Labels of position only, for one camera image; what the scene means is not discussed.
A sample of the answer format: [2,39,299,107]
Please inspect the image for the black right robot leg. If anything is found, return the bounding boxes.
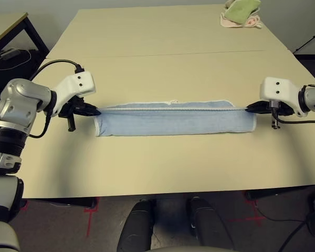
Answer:
[186,196,237,252]

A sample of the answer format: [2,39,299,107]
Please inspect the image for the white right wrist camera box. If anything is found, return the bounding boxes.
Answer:
[259,77,309,118]

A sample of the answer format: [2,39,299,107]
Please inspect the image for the green folded towel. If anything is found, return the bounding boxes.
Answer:
[225,0,261,23]

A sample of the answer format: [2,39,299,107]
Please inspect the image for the black robot leg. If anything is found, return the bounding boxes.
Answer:
[117,201,155,252]
[186,196,237,252]

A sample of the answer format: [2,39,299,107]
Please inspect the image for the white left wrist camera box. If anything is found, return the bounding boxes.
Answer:
[52,71,97,116]

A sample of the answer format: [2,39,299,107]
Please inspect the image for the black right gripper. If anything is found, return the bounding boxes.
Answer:
[245,101,295,129]

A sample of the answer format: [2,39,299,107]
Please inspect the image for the light blue towel white trim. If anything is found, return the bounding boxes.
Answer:
[93,99,257,137]

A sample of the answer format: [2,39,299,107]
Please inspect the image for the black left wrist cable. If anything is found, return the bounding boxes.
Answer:
[28,59,85,139]

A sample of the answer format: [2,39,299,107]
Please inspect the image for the black left robot leg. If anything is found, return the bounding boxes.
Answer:
[117,201,155,252]

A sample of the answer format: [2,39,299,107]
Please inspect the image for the black table foot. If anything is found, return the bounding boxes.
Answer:
[23,197,98,208]
[245,186,315,201]

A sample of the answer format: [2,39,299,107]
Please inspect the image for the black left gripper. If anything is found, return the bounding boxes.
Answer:
[58,96,102,132]

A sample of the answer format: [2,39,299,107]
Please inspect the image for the pink folded towel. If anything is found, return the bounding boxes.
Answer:
[220,13,264,29]

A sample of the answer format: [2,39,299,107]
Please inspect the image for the black floor cable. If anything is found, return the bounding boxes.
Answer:
[254,202,315,252]

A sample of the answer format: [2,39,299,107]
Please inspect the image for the black tripod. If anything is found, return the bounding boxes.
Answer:
[293,27,315,53]

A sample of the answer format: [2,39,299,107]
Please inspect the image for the grey power adapter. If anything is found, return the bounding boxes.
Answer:
[0,49,19,60]

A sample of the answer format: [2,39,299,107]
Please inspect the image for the white floor cable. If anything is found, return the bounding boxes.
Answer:
[0,48,32,71]

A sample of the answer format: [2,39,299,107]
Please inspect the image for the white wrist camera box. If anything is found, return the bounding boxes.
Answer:
[52,71,97,116]
[259,77,309,118]

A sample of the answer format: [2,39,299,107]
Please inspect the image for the wooden side table black frame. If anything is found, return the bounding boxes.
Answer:
[0,12,50,60]

